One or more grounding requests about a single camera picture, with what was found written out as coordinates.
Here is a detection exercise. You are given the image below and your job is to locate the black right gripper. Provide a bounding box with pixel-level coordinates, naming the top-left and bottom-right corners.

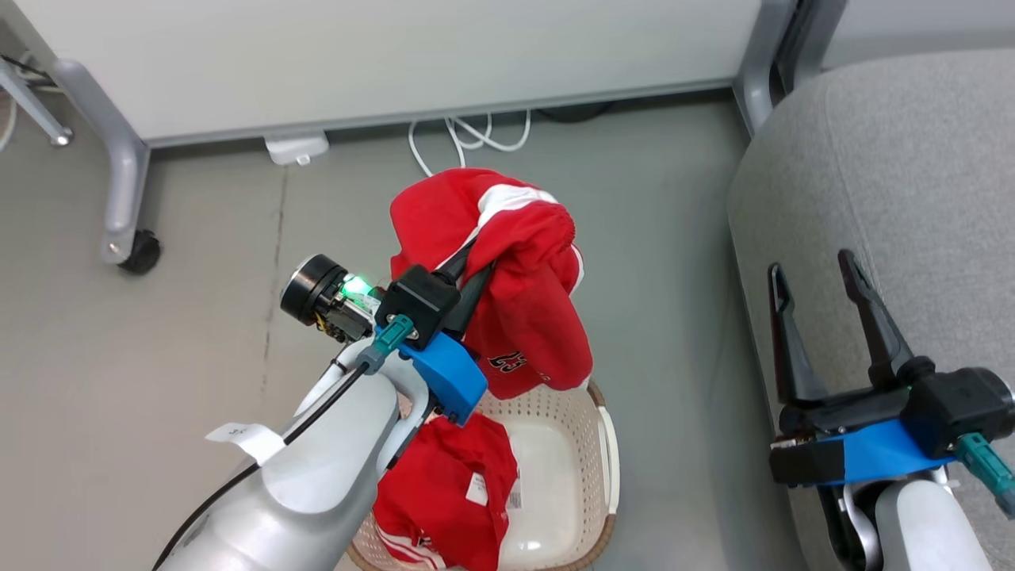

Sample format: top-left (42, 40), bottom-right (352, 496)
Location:
top-left (768, 250), bottom-right (936, 487)

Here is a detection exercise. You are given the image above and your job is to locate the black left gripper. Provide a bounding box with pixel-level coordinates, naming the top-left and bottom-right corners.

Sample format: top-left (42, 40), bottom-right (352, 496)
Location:
top-left (280, 240), bottom-right (497, 343)

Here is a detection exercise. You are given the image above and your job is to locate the red jersey with white stripes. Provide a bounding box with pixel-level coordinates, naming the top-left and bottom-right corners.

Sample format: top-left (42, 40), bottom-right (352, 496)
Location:
top-left (373, 412), bottom-right (520, 571)

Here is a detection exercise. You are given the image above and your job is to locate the cream perforated laundry basket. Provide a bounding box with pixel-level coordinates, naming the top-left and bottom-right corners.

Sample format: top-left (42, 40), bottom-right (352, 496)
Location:
top-left (345, 379), bottom-right (621, 571)

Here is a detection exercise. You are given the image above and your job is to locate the grey fabric sofa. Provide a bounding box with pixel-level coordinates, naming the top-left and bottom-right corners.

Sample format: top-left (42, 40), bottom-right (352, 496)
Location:
top-left (727, 49), bottom-right (1015, 571)

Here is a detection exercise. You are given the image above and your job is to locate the white floor socket box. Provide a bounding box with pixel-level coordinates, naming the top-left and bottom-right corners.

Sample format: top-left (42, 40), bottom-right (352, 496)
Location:
top-left (264, 133), bottom-right (330, 167)

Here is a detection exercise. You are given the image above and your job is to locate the wide white partition panel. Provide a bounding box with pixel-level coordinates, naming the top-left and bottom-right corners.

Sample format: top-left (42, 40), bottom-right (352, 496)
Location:
top-left (12, 0), bottom-right (766, 148)

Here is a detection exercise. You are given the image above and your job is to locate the white paper tag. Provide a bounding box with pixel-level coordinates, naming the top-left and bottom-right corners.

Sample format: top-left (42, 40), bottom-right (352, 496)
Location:
top-left (205, 423), bottom-right (286, 466)

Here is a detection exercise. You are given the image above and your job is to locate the narrow white partition panel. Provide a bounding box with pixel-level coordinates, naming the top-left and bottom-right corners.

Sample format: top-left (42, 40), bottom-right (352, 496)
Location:
top-left (821, 0), bottom-right (1015, 70)

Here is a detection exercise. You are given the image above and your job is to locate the grey partition leg with caster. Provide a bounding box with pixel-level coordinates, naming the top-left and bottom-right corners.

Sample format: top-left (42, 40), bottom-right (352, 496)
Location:
top-left (52, 57), bottom-right (163, 276)

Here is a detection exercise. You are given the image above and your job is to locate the thin grey table leg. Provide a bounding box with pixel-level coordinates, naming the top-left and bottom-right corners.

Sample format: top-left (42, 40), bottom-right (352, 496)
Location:
top-left (0, 59), bottom-right (74, 148)

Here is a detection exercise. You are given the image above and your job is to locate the teal left camera connector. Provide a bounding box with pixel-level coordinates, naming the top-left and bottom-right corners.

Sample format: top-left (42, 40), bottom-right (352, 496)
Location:
top-left (361, 315), bottom-right (416, 374)

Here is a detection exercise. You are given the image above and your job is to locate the teal camera connector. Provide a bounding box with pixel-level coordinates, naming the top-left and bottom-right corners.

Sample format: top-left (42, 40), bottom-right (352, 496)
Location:
top-left (361, 315), bottom-right (416, 374)
top-left (956, 432), bottom-right (1015, 520)

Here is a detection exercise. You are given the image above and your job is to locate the blue left camera mount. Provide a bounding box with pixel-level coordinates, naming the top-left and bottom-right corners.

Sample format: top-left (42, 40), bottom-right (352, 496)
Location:
top-left (396, 331), bottom-right (488, 425)

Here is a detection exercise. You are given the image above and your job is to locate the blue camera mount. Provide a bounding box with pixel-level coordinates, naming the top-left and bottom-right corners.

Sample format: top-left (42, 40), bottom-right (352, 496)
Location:
top-left (825, 419), bottom-right (956, 486)
top-left (396, 331), bottom-right (488, 425)

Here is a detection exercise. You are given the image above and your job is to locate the blue right camera mount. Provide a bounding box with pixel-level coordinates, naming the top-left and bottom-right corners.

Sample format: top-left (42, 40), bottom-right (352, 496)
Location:
top-left (825, 419), bottom-right (956, 486)

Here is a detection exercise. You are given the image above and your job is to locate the looped white cable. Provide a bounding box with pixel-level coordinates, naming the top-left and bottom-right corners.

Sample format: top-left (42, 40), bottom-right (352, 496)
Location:
top-left (408, 109), bottom-right (532, 178)

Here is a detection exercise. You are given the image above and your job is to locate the teal right camera connector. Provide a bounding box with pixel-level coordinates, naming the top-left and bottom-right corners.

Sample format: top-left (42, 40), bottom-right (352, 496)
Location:
top-left (956, 432), bottom-right (1015, 520)

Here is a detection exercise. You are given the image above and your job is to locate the grey partition corner post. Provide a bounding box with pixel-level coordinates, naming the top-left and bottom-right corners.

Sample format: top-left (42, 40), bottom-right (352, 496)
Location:
top-left (733, 0), bottom-right (799, 137)

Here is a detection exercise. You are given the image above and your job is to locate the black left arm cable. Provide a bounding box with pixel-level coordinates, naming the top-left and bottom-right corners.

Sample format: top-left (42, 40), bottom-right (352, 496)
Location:
top-left (151, 361), bottom-right (373, 571)

